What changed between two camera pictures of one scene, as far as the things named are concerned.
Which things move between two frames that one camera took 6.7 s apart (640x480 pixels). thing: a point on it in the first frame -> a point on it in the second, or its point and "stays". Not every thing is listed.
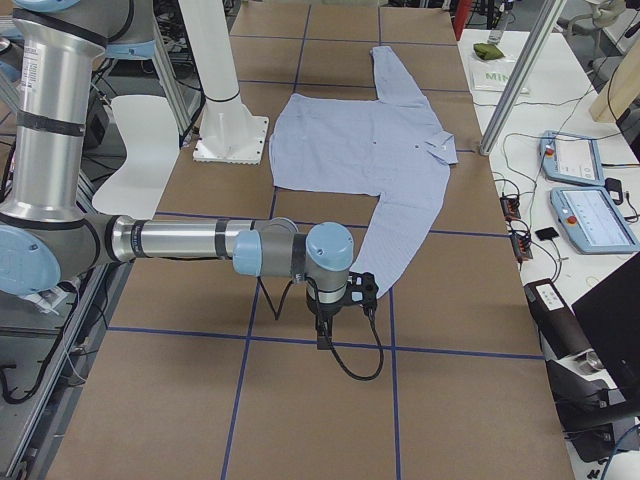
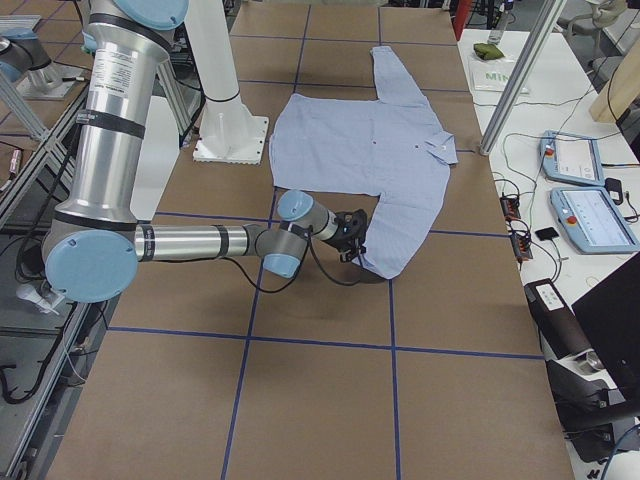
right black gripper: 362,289 -> 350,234
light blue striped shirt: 391,145 stays
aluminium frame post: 513,92 stays
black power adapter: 614,189 stays
